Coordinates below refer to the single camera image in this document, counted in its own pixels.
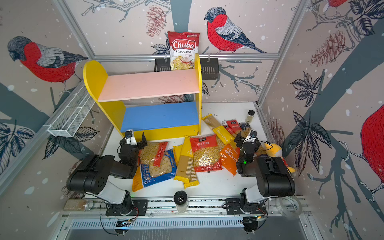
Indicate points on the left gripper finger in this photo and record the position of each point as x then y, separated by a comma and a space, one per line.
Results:
143, 142
123, 141

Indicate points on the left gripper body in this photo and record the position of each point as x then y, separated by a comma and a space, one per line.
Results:
134, 145

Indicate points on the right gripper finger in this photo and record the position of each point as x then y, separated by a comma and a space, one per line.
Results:
255, 141
239, 138

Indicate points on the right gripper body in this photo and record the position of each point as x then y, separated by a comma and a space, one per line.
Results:
248, 144

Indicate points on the yellow spaghetti pack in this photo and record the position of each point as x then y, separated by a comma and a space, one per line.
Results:
185, 166
193, 180
221, 132

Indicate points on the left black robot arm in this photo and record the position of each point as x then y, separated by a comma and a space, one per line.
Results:
91, 176

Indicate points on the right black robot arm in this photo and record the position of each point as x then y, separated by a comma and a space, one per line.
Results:
270, 175

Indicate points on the orange pastatime pasta bag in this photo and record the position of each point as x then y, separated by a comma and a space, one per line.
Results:
229, 156

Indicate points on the blue shell pasta bag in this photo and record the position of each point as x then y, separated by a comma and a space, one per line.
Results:
148, 174

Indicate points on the dark spaghetti pack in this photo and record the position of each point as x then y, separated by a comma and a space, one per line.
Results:
246, 128

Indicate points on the yellow plush toy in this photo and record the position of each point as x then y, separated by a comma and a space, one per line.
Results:
274, 150

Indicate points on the red noodle bag left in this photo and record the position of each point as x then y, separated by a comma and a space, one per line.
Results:
153, 153

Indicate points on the red spaghetti pack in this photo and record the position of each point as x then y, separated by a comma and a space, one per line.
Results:
233, 127

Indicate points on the small spice bottle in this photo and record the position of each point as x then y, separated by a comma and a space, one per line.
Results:
250, 116

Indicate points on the red macaroni bag centre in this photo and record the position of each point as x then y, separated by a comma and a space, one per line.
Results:
206, 154

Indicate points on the yellow shelf unit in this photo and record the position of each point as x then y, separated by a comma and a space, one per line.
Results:
154, 122

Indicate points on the clear tape roll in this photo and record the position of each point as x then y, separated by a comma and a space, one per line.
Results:
289, 207

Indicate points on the brown sponge block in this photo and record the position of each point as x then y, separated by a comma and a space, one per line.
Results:
75, 205

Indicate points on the Chuba cassava chips bag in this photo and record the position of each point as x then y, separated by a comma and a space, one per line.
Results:
183, 48

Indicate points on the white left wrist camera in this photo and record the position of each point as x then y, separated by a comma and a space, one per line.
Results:
130, 138

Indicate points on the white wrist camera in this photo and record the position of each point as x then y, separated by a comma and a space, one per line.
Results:
130, 138
250, 135

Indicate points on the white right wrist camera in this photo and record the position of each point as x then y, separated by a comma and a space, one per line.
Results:
250, 135

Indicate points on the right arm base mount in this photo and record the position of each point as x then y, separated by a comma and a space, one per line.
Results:
238, 206

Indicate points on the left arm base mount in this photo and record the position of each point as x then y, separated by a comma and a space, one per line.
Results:
128, 208

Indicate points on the white wire mesh basket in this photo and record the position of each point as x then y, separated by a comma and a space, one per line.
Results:
69, 120

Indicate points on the black round camera knob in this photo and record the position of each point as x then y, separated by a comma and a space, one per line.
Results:
180, 198

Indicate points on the black wall basket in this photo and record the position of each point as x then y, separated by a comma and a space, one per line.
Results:
210, 67

